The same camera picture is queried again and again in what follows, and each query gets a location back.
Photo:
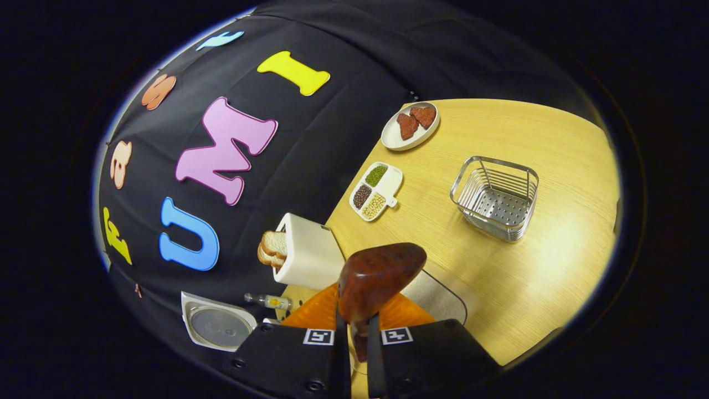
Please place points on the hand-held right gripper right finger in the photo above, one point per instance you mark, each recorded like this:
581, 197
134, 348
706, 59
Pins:
374, 360

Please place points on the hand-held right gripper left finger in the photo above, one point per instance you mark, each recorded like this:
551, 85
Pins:
340, 360

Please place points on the brown wooden spoon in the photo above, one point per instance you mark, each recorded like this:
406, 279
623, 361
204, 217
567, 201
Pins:
376, 277

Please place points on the white rice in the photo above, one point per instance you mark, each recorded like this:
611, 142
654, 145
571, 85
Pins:
437, 299

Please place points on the white rice cooker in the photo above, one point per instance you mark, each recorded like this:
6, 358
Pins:
219, 324

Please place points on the small glass bottle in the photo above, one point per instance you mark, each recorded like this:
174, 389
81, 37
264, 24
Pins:
271, 302

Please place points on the white toaster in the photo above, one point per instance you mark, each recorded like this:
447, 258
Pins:
310, 255

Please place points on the cream square box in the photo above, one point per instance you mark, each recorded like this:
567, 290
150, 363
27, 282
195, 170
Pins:
472, 302

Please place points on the bread slice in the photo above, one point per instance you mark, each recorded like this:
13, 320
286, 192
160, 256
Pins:
275, 243
268, 258

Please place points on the white divided grain dish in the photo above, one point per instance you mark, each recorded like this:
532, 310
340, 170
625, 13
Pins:
390, 180

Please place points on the black backdrop cloth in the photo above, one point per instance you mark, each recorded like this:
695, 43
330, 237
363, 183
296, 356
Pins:
310, 166

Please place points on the white round plate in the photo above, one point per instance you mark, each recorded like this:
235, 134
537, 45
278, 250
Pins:
390, 138

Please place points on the red meat slice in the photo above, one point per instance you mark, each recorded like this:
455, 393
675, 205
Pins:
407, 126
424, 115

